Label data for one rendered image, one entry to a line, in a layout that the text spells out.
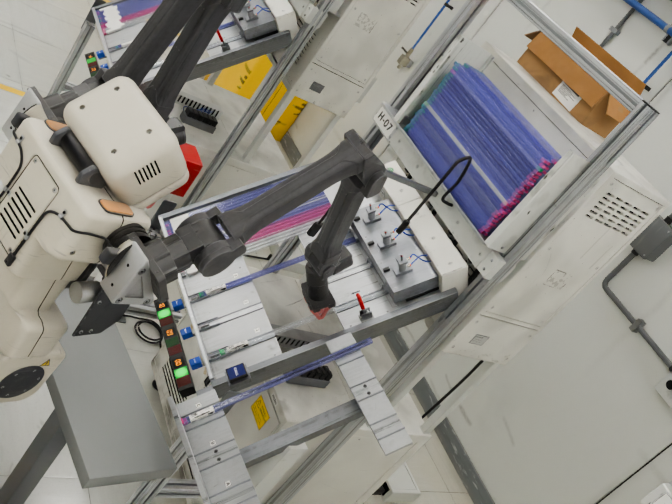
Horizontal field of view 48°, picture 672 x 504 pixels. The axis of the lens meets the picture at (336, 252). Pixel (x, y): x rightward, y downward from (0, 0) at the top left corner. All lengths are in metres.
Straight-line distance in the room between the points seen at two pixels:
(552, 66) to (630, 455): 1.68
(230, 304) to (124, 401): 0.41
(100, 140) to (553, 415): 2.67
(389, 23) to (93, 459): 2.16
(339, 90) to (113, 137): 2.05
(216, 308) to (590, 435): 1.92
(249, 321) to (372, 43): 1.57
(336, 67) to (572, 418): 1.84
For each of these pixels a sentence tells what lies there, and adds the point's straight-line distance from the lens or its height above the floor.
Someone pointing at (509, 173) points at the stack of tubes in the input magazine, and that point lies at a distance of 2.06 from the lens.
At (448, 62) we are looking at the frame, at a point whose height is 1.62.
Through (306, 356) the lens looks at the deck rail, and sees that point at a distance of 2.06.
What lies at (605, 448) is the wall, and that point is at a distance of 3.51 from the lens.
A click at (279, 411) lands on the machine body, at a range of 2.32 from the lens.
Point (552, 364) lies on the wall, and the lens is 3.67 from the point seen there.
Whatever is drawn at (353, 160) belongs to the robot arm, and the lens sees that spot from 1.51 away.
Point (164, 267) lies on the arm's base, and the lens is 1.40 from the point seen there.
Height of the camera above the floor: 1.98
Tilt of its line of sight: 25 degrees down
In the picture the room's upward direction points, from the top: 39 degrees clockwise
